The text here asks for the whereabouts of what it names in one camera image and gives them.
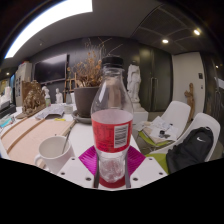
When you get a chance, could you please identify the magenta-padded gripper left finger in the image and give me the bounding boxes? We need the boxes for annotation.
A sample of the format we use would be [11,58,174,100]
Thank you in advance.
[57,145,100,190]

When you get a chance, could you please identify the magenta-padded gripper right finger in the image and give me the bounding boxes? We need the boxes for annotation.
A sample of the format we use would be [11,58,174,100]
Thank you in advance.
[124,145,168,189]

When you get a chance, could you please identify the clear red-labelled drink bottle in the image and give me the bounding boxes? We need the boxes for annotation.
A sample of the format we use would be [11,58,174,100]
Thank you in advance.
[90,55,134,184]

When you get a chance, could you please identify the metal spoon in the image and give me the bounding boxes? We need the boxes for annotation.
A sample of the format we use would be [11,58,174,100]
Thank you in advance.
[61,128,73,155]

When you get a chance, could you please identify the white mug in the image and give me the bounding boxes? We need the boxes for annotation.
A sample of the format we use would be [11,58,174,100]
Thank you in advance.
[34,135,75,175]

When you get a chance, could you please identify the pile of papers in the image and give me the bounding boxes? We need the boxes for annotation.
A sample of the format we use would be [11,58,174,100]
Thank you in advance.
[139,115,179,144]

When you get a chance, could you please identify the grey plant saucer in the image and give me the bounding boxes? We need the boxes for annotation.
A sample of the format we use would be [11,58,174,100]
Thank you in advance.
[71,110,93,125]

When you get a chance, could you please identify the small white cup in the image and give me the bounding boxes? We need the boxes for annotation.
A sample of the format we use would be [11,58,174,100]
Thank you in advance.
[63,104,74,115]

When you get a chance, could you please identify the black backpack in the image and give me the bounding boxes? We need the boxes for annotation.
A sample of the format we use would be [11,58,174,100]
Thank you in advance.
[165,126,214,174]

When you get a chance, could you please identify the dried plant in grey pot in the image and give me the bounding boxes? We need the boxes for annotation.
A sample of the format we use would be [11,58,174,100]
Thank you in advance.
[66,38,111,118]

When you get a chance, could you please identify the white chair with green seat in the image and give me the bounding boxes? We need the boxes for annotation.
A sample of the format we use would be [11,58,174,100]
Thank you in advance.
[138,100,192,151]
[146,112,222,174]

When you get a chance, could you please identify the large wooden drawing board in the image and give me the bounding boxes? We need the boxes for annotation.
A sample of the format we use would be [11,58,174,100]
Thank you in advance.
[0,117,76,166]

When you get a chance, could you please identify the small white bust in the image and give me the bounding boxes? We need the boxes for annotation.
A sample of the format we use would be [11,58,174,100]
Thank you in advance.
[54,88,64,104]

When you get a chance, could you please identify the wooden easel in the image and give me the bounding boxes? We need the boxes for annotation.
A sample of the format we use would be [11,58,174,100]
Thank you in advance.
[63,73,78,104]

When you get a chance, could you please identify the small pale green bottle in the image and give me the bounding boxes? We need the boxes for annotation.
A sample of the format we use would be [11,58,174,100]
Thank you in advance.
[42,85,52,108]

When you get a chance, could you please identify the brown carved wooden sculpture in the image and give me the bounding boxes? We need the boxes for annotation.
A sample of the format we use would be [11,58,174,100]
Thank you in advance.
[15,79,47,120]

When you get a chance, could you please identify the wooden figure sculpture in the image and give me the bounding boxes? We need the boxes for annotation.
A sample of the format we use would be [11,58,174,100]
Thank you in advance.
[184,82,196,118]

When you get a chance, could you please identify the teal flat case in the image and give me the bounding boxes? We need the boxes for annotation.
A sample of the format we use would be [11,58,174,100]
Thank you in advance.
[0,115,16,129]

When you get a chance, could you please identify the black desktop device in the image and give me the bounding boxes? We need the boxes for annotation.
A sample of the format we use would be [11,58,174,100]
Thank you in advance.
[0,101,17,119]

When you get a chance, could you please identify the white cabinet with pictures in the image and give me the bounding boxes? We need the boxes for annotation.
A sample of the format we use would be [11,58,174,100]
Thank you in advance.
[14,61,33,107]

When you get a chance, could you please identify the long ceiling light strip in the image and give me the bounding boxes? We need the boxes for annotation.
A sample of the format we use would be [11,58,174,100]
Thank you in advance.
[3,0,94,60]

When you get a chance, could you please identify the white plaster statue on pedestal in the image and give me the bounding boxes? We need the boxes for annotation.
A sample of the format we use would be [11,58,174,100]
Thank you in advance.
[126,63,150,126]

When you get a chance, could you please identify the black wall screen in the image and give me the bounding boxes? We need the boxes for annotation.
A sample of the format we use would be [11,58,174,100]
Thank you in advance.
[33,53,69,84]

